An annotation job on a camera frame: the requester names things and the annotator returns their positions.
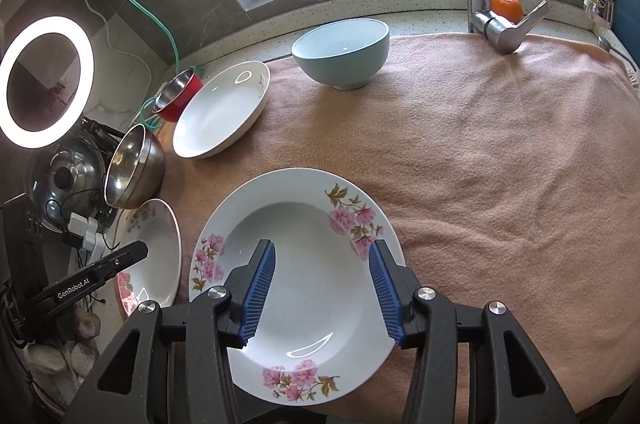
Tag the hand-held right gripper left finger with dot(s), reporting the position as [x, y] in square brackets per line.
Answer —
[257, 294]

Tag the person's left hand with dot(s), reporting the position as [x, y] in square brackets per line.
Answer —
[60, 354]

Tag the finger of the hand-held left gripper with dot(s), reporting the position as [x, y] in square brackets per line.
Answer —
[127, 256]

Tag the large pink floral plate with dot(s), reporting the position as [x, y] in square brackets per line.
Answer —
[310, 229]

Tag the pink towel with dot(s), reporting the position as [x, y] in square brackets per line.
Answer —
[475, 179]

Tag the small pink floral plate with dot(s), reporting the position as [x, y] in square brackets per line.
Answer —
[160, 244]

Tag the light blue ceramic bowl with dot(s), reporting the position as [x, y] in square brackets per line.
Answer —
[345, 69]

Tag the black tripod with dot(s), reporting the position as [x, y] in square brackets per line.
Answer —
[97, 131]

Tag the red steel-lined bowl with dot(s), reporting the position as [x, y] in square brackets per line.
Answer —
[187, 99]

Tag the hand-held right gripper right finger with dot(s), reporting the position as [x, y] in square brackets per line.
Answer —
[385, 294]

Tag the stainless steel bowl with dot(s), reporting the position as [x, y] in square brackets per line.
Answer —
[145, 174]

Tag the orange fruit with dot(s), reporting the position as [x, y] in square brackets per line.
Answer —
[507, 4]

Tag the steel pot lid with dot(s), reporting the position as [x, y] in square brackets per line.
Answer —
[45, 184]

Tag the white deep plate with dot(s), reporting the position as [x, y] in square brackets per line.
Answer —
[220, 114]

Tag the white charger block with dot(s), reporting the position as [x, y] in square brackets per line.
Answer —
[79, 223]

